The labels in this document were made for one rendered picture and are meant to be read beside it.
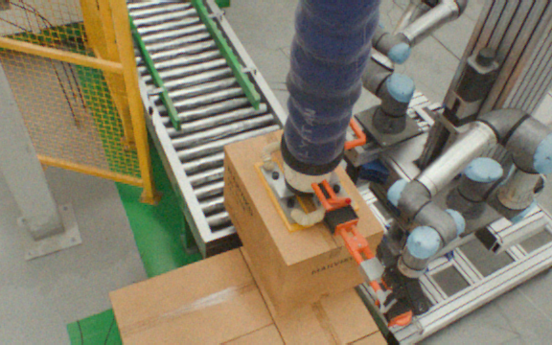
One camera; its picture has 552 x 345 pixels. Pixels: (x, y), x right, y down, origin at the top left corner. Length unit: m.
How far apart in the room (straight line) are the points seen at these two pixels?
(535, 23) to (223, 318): 1.60
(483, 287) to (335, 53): 1.90
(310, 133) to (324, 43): 0.35
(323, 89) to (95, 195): 2.17
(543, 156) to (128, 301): 1.68
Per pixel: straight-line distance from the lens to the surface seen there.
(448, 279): 3.10
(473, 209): 2.23
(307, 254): 1.96
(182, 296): 2.47
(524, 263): 3.31
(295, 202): 2.05
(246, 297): 2.46
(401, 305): 1.76
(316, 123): 1.73
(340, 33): 1.50
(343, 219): 1.88
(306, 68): 1.59
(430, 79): 4.48
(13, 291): 3.28
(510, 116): 1.76
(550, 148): 1.73
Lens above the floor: 2.74
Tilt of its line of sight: 51 degrees down
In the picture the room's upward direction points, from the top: 7 degrees clockwise
